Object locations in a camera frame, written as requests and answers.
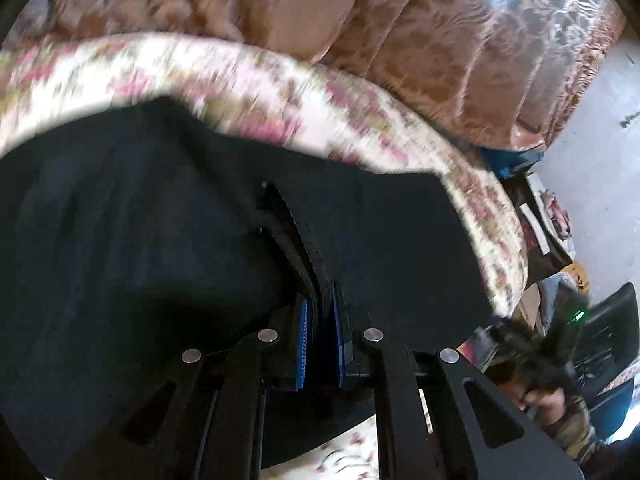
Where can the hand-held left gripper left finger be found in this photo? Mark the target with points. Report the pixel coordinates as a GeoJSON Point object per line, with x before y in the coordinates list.
{"type": "Point", "coordinates": [301, 345]}

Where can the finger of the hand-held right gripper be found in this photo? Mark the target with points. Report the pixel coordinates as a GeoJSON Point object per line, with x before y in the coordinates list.
{"type": "Point", "coordinates": [520, 352]}

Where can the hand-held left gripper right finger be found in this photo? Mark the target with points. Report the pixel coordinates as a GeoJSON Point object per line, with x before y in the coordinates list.
{"type": "Point", "coordinates": [340, 345]}

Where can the black pants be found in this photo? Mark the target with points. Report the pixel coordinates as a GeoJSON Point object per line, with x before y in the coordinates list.
{"type": "Point", "coordinates": [150, 240]}

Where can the person's right forearm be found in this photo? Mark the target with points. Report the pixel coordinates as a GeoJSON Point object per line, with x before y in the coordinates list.
{"type": "Point", "coordinates": [577, 435]}

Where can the person's right hand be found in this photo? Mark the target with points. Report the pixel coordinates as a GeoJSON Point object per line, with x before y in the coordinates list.
{"type": "Point", "coordinates": [545, 405]}

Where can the blue box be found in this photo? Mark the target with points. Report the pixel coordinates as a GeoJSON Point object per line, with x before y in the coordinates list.
{"type": "Point", "coordinates": [515, 162]}

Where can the floral bed sheet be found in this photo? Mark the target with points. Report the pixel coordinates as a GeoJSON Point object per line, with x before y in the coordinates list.
{"type": "Point", "coordinates": [320, 95]}

